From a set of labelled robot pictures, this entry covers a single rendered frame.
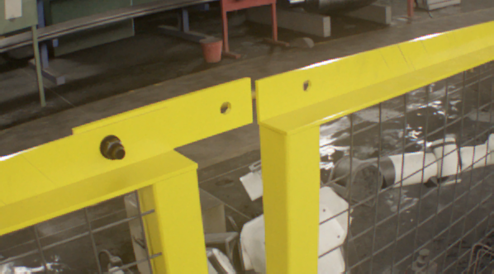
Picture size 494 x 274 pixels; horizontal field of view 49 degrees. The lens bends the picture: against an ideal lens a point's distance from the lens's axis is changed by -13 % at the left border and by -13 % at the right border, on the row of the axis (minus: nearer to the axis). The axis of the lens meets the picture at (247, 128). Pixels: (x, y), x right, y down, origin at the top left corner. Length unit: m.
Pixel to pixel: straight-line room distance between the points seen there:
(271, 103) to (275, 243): 0.17
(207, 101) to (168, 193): 0.11
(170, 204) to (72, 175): 0.10
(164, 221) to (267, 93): 0.19
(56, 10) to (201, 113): 8.69
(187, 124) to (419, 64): 0.39
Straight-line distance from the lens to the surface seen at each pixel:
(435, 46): 0.90
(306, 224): 0.71
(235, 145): 5.21
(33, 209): 0.54
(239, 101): 0.65
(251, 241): 1.49
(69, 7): 9.37
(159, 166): 0.58
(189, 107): 0.62
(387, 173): 1.60
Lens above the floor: 2.04
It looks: 22 degrees down
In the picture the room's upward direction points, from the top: 3 degrees counter-clockwise
